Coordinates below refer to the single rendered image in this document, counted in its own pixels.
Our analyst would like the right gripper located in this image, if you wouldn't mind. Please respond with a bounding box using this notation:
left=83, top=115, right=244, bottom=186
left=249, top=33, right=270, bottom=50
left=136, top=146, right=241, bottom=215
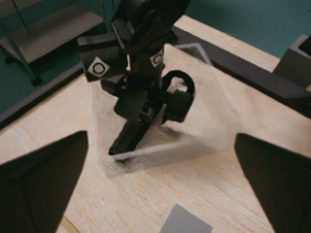
left=100, top=63, right=194, bottom=124

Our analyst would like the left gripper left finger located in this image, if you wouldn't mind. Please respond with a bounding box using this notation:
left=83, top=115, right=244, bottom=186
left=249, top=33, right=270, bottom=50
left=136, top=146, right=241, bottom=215
left=0, top=130, right=89, bottom=233

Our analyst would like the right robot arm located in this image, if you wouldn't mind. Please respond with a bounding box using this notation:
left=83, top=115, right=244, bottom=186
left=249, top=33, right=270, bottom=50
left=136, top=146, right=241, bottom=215
left=76, top=0, right=190, bottom=125

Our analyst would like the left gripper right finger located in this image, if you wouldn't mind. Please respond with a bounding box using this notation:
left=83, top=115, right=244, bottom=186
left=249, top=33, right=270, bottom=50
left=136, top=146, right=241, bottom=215
left=234, top=133, right=311, bottom=233

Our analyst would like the tan wooden stick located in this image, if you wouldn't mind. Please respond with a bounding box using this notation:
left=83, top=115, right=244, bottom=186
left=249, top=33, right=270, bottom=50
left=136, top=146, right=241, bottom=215
left=60, top=216, right=81, bottom=233

